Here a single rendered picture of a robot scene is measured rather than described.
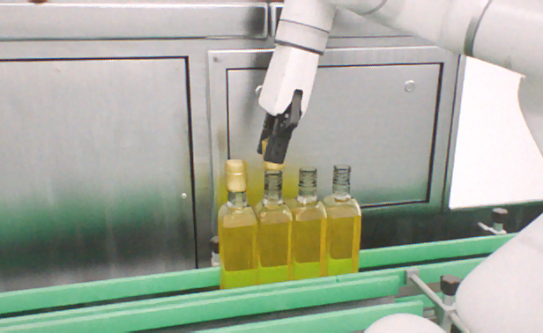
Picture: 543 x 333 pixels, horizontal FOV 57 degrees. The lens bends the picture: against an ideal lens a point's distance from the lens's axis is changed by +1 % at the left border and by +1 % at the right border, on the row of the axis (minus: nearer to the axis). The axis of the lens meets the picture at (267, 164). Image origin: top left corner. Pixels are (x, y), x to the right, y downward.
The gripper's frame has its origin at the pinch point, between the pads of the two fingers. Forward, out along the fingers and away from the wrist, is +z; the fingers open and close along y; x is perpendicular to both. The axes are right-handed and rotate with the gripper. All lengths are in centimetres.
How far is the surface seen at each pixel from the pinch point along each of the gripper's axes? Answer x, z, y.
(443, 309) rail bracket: 26.4, 15.4, 16.2
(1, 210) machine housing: -38.5, 23.6, -16.8
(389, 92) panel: 23.4, -11.8, -12.4
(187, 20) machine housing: -15.2, -14.9, -13.1
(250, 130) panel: -0.5, 0.6, -12.7
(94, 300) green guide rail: -21.0, 31.4, -3.8
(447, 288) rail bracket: 25.8, 12.1, 16.1
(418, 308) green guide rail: 24.1, 17.0, 13.9
